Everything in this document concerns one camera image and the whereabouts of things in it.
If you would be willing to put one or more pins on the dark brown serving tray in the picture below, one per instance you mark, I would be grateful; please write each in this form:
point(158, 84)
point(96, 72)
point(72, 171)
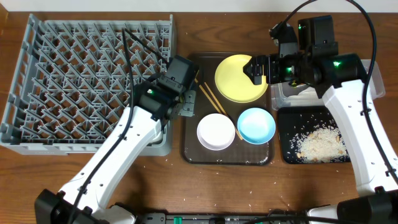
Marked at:
point(240, 152)

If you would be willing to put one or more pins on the wooden chopstick long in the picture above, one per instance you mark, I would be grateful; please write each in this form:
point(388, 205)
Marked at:
point(221, 108)

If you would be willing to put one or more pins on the clear plastic waste bin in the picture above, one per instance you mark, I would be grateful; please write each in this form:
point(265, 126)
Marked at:
point(284, 95)

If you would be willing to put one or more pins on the light blue bowl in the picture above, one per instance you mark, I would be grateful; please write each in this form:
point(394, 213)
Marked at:
point(256, 126)

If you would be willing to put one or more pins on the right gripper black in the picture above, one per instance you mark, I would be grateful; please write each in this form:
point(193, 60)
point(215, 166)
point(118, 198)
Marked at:
point(272, 61)

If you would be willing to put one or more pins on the grey plastic dish rack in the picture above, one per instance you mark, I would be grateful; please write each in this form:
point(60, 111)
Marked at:
point(73, 79)

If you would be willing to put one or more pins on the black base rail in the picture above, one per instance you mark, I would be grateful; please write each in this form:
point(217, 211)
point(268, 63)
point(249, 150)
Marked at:
point(190, 218)

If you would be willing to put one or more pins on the black waste tray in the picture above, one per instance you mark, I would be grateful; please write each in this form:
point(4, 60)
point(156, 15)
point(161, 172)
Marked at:
point(291, 119)

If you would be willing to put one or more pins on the spilled rice pile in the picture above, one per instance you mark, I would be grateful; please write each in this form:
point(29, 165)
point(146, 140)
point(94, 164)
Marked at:
point(322, 145)

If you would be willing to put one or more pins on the wooden chopstick short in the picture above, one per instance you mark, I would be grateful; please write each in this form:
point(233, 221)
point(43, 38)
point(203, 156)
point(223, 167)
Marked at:
point(210, 99)

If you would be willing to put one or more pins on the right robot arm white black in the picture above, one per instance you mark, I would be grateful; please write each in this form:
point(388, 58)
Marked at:
point(342, 83)

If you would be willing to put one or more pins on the yellow round plate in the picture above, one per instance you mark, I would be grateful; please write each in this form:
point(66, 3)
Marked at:
point(234, 84)

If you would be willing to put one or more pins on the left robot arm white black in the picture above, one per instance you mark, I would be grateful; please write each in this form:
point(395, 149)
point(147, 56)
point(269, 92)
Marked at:
point(84, 199)

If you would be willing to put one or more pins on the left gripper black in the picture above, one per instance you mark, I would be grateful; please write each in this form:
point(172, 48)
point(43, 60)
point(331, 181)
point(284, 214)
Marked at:
point(181, 101)

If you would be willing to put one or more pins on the white pink shallow bowl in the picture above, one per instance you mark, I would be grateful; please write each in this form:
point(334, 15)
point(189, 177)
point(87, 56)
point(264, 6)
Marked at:
point(216, 132)

